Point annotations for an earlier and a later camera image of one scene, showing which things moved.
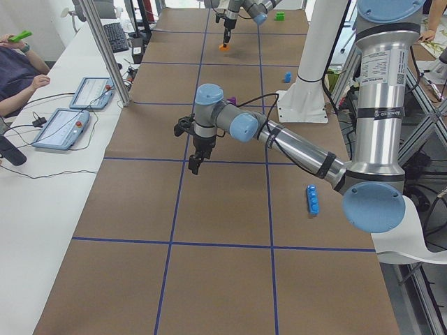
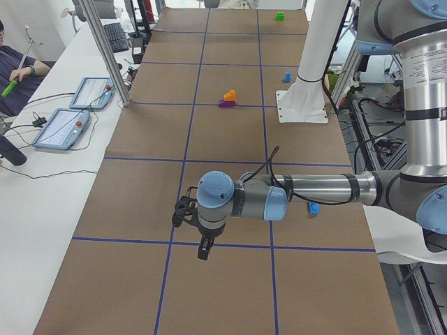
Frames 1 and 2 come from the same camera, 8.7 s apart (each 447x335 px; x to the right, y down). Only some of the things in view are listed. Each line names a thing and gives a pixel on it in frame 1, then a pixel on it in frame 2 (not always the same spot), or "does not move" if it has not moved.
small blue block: [288, 77] does not move
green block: [280, 16] does not move
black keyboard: [116, 37] does not move
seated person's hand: [39, 81] → [20, 72]
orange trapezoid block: [222, 48] → [230, 96]
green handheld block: [24, 34] → [9, 88]
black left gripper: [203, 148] → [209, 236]
